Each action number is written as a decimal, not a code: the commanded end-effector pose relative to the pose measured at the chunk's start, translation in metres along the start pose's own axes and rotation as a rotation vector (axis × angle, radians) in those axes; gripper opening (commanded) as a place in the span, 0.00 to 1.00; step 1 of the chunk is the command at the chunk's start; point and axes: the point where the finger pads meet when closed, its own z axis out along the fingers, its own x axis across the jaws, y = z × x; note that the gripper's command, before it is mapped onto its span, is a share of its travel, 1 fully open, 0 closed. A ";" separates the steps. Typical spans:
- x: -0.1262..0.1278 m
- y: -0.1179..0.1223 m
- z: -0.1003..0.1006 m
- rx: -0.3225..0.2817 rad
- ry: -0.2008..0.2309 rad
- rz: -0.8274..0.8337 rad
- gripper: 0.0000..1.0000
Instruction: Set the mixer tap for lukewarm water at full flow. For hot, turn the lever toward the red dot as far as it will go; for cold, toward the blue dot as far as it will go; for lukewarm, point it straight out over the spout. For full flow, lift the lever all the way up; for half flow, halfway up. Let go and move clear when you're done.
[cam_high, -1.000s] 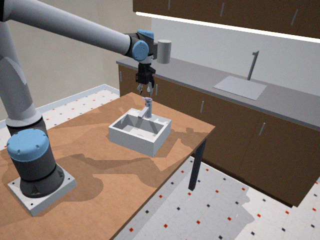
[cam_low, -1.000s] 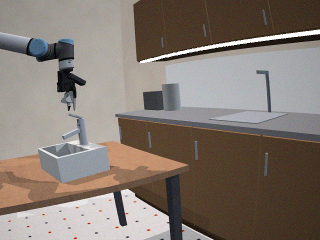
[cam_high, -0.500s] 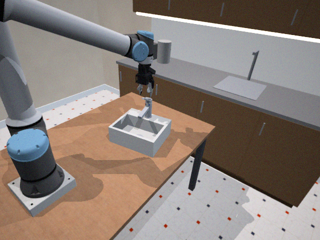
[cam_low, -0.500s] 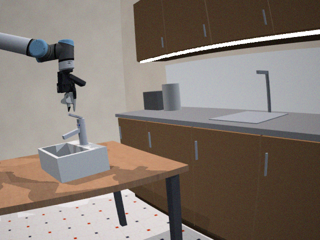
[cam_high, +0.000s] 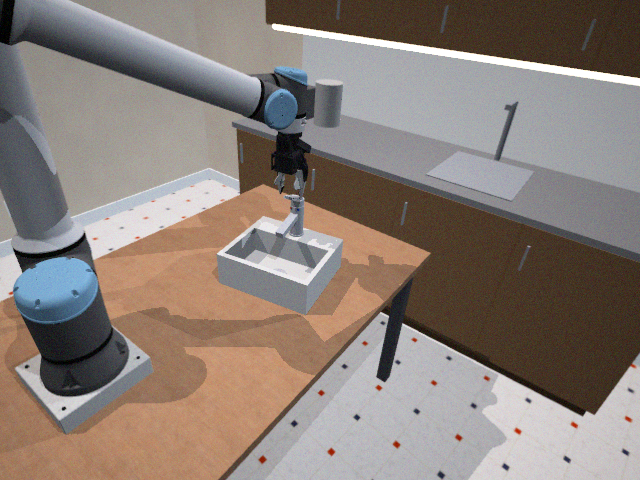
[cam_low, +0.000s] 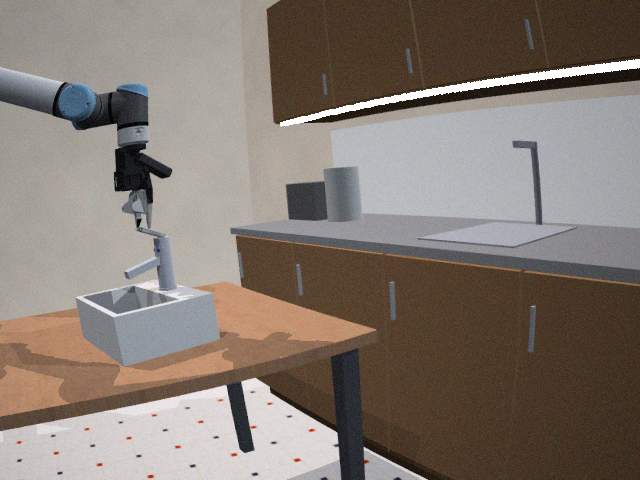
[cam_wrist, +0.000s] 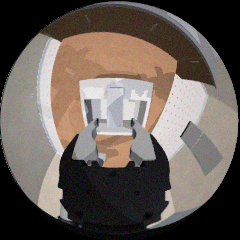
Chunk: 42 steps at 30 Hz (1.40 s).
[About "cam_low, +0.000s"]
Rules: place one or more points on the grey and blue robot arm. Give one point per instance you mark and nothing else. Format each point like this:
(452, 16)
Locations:
(127, 107)

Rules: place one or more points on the grey mixer tap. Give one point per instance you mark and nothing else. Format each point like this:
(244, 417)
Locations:
(162, 260)

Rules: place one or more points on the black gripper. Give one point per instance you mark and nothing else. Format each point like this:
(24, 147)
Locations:
(132, 176)

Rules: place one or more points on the grey square sink basin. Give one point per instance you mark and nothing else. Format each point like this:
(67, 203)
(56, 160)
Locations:
(153, 331)

